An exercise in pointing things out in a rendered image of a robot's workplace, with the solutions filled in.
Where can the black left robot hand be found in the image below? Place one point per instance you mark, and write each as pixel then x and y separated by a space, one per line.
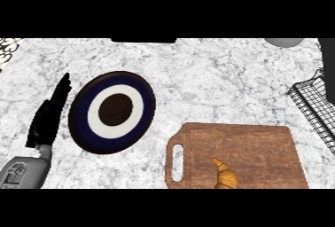
pixel 47 113

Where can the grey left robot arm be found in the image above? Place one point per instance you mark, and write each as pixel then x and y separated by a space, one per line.
pixel 23 171

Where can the brown wooden cutting board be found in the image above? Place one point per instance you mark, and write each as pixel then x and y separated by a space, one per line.
pixel 256 153

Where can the blue white ringed plate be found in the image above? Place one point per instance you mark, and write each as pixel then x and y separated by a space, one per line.
pixel 112 111

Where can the black flat appliance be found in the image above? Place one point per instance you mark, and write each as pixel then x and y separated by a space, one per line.
pixel 143 40

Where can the golden croissant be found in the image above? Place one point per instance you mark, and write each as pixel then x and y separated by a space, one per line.
pixel 224 176

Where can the grey rounded object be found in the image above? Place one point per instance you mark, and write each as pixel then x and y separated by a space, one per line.
pixel 283 42

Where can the dark grey panel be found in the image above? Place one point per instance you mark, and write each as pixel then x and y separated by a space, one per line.
pixel 327 65

